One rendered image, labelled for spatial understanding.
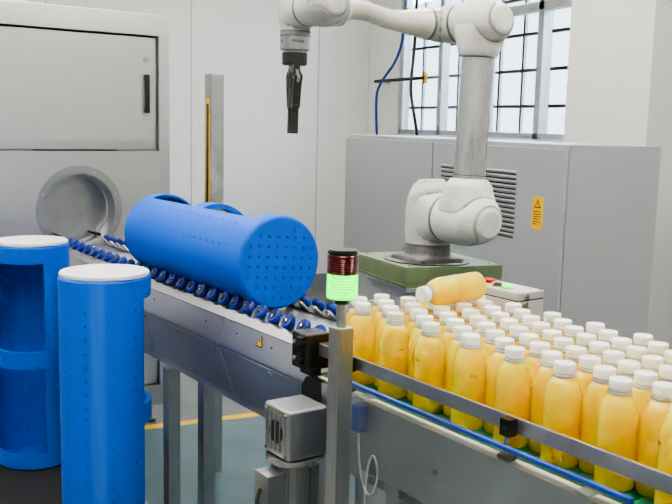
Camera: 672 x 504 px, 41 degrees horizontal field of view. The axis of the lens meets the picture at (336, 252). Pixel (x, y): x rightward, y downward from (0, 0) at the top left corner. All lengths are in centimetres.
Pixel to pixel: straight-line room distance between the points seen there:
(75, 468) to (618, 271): 240
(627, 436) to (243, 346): 136
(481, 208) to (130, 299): 110
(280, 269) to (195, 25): 514
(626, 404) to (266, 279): 137
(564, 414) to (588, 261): 233
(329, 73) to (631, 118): 371
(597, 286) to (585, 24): 183
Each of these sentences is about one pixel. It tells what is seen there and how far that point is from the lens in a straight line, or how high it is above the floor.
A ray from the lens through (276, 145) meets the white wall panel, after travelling 786.
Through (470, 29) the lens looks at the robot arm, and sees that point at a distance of 280.
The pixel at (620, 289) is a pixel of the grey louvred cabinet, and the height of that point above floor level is 82.
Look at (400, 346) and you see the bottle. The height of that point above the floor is 102.
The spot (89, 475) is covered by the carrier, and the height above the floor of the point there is 42.
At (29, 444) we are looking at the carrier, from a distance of 399.
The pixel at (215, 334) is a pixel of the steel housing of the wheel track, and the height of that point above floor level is 85.
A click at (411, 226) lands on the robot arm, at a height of 118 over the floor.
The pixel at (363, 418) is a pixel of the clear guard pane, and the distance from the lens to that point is 196.
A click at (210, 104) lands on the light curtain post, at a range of 371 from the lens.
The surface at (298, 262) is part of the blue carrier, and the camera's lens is 273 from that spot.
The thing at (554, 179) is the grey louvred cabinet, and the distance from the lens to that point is 388.
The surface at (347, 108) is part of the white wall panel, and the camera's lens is 812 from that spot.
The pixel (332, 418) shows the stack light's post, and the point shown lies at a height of 91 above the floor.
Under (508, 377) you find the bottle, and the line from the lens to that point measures 174.
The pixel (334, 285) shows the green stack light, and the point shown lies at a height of 119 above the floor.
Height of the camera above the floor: 151
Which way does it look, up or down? 8 degrees down
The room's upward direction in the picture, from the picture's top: 1 degrees clockwise
